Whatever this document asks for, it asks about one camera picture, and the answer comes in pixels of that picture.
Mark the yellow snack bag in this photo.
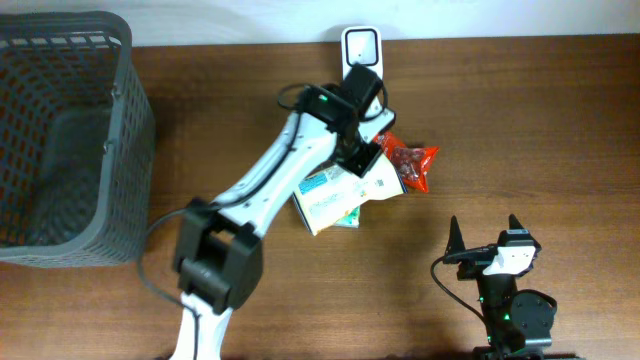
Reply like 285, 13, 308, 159
293, 155, 406, 236

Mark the red candy bag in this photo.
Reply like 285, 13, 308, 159
373, 131, 440, 193

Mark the teal tissue pack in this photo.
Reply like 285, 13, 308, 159
334, 207, 360, 228

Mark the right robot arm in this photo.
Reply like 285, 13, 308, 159
443, 214, 557, 360

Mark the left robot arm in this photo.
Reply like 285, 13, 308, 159
172, 81, 395, 359

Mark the white barcode scanner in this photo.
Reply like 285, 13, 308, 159
340, 26, 384, 79

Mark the dark grey plastic basket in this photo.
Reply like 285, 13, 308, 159
1, 11, 155, 268

